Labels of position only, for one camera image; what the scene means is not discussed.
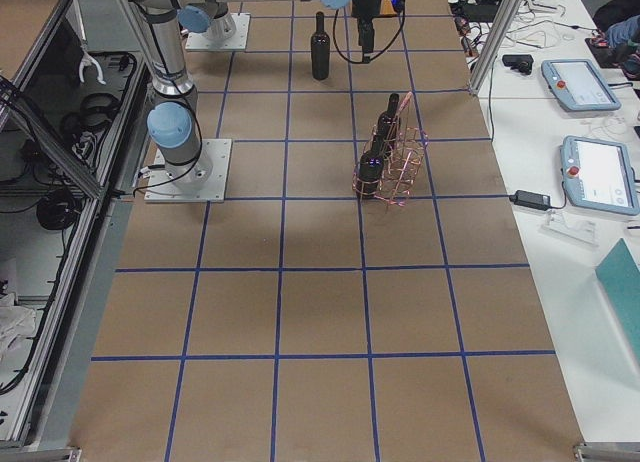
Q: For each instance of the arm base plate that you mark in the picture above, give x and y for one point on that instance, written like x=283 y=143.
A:
x=228 y=33
x=206 y=181

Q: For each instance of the dark wine bottle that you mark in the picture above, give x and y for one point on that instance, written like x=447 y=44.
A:
x=370 y=168
x=386 y=124
x=320 y=49

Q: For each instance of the teach pendant near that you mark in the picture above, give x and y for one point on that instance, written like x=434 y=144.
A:
x=597 y=175

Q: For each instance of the aluminium frame post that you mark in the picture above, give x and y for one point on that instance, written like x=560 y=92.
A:
x=502 y=21

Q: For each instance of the teach pendant far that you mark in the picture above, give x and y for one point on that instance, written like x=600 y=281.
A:
x=578 y=85

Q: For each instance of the black power adapter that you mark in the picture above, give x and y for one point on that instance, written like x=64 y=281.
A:
x=533 y=200

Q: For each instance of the teach pendant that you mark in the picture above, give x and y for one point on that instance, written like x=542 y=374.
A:
x=578 y=85
x=597 y=175

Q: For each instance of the copper wire bottle basket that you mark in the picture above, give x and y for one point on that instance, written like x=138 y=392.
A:
x=403 y=158

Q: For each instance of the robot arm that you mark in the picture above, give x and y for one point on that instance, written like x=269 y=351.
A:
x=159 y=33
x=192 y=18

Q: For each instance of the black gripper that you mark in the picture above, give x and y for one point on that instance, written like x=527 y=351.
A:
x=363 y=7

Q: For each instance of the clear acrylic stand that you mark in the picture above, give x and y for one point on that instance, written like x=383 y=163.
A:
x=583 y=231

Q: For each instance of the teal folder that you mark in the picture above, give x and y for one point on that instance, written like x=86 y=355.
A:
x=618 y=274

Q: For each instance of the wooden tray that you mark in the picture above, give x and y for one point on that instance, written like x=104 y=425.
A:
x=387 y=9

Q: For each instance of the black power brick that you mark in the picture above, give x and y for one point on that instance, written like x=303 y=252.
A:
x=521 y=63

